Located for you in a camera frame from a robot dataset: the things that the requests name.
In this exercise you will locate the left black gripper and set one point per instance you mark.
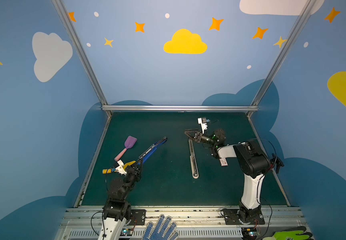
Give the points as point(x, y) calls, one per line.
point(135, 167)

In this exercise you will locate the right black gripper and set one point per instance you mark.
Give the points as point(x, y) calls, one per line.
point(197, 136)

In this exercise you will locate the beige black stapler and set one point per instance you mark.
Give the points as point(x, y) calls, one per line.
point(193, 163)

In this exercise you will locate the red white staple box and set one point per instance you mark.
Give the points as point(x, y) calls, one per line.
point(223, 162)

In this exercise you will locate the blue black stapler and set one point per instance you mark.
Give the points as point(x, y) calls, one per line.
point(145, 156)

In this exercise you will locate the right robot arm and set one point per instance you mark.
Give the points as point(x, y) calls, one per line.
point(254, 163)

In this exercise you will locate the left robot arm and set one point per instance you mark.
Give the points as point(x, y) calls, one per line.
point(118, 211)

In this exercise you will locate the yellow spatula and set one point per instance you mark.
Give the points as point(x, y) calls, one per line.
point(112, 170)

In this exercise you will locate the left controller board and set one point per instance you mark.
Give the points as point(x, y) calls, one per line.
point(127, 232)

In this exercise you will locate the controller board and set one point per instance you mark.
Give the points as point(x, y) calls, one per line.
point(127, 232)
point(249, 234)

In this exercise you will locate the purple pink spatula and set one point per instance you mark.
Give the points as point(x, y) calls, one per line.
point(129, 143)

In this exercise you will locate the blue dotted work glove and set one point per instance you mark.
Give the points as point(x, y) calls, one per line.
point(164, 229)

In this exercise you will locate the right controller board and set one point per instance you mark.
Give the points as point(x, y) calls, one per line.
point(249, 234)

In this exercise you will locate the green black work glove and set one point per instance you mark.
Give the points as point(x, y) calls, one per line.
point(297, 233)

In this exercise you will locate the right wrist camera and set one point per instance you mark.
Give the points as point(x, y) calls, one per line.
point(203, 123)

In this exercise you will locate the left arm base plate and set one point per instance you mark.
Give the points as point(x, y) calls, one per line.
point(138, 217)

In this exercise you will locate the aluminium rear frame bar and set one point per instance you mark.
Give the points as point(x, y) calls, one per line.
point(180, 108)

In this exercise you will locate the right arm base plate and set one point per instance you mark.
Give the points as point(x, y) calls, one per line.
point(231, 216)

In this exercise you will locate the right aluminium frame post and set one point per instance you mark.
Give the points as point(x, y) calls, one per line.
point(291, 39)

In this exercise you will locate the aluminium frame post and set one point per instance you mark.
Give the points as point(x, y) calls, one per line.
point(291, 39)
point(68, 24)

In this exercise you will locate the left aluminium frame post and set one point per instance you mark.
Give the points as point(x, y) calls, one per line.
point(68, 24)

